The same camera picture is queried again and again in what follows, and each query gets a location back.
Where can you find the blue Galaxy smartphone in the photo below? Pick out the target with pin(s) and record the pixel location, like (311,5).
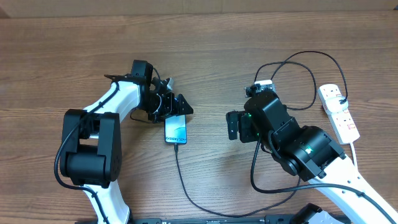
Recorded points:
(175,130)

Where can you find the white charger plug adapter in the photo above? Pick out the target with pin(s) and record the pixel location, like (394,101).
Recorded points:
(335,104)

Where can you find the white power strip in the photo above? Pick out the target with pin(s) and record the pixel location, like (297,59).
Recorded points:
(342,122)

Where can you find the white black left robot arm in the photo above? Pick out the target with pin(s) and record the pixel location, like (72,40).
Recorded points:
(90,155)

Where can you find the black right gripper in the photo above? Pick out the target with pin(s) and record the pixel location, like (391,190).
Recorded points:
(245,136)

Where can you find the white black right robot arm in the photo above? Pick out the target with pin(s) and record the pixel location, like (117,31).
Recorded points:
(310,153)

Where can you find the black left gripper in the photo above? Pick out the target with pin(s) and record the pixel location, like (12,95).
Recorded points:
(168,109)

